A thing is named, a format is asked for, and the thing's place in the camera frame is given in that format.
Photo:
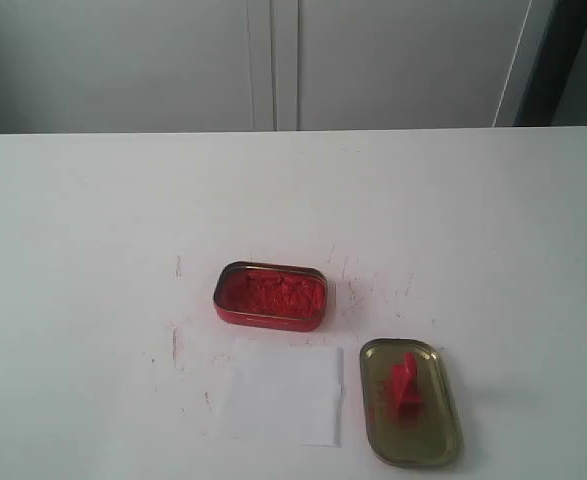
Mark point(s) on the gold tin lid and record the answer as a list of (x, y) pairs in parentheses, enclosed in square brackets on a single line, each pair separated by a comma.
[(435, 439)]

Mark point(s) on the red plastic stamp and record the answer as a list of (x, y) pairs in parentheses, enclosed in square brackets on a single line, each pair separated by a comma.
[(407, 400)]

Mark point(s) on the white paper sheet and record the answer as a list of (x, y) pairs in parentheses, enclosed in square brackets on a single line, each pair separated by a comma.
[(283, 394)]

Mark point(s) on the white cabinet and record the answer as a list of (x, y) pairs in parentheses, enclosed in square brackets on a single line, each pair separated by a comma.
[(190, 66)]

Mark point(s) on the red ink pad tin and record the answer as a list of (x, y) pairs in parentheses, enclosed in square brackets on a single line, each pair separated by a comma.
[(271, 296)]

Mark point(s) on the dark vertical post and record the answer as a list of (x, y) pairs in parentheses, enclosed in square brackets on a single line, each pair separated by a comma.
[(553, 63)]

